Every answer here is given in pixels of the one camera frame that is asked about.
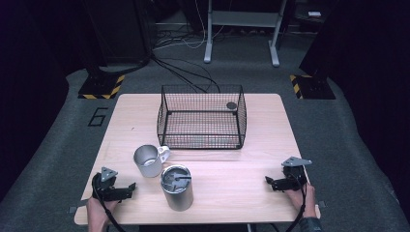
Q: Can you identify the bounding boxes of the white floor cable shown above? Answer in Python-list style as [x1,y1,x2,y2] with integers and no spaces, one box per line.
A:
[153,0,226,51]

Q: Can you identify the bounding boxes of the black yellow striped stand base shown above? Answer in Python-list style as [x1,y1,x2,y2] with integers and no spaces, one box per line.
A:
[289,74,337,101]
[77,73,126,101]

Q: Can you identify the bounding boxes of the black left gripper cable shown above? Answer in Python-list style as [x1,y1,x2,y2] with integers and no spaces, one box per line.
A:
[91,173,128,232]

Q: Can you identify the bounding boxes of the person's left hand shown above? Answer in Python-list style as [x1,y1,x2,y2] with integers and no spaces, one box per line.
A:
[86,196,120,226]

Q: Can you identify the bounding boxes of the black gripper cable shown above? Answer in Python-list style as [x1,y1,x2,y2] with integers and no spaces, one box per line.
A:
[91,173,128,232]
[284,173,308,232]

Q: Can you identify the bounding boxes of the black wire basket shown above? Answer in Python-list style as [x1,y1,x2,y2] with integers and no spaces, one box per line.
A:
[157,84,248,151]

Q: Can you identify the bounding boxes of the person's right hand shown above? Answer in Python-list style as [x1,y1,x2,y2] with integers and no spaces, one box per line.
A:
[284,183,318,218]

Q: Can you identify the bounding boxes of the silver metal mug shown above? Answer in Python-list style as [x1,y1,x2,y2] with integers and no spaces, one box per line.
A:
[132,144,171,179]

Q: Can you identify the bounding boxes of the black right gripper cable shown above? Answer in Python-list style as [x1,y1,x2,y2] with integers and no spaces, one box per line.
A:
[284,173,308,232]

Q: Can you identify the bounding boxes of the black floor cable bundle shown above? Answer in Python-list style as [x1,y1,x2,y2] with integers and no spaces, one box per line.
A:
[149,54,222,95]

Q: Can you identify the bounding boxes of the silver tumbler with lid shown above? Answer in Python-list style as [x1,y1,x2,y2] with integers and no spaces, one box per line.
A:
[160,164,194,213]

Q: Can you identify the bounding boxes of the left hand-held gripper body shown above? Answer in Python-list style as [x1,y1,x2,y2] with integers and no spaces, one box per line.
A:
[91,166,128,202]

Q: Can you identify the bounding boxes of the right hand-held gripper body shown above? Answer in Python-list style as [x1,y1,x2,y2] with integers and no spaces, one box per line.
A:
[278,156,313,191]

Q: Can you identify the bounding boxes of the white metal desk frame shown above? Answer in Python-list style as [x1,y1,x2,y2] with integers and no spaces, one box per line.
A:
[203,0,288,68]

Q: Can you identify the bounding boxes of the dark cabinet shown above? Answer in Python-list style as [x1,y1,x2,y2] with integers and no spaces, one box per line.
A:
[81,0,153,67]

